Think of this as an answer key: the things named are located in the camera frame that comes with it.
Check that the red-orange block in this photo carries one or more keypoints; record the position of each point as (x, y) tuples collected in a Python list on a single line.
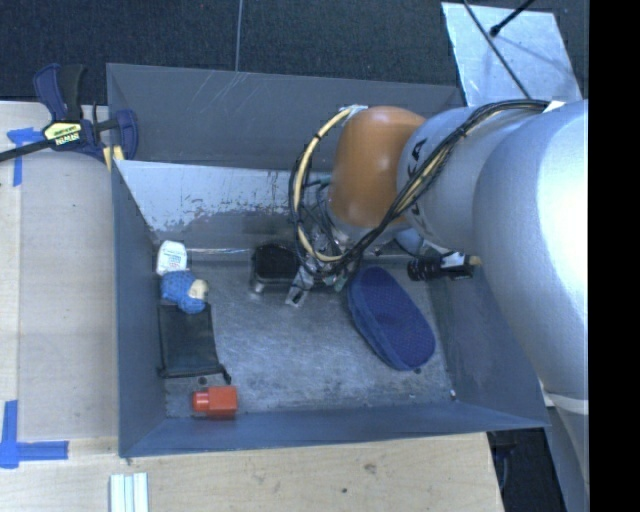
[(217, 401)]

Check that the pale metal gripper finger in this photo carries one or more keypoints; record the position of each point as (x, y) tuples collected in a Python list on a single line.
[(292, 295), (305, 291)]

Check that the blue oval zip case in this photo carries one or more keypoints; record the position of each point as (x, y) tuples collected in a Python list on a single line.
[(392, 320)]

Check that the black flat pouch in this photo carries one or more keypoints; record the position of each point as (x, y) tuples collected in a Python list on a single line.
[(187, 340)]

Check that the black boxy object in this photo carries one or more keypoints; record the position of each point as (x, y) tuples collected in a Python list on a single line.
[(272, 265)]

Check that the pale wood board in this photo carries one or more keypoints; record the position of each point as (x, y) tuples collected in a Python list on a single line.
[(67, 300)]

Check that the small white bottle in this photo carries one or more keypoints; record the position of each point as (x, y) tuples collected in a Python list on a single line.
[(171, 257)]

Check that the grey metal bin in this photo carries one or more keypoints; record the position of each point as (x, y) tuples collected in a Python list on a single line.
[(300, 350)]

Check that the blue toy figure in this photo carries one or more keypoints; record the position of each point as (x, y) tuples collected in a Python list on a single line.
[(181, 292)]

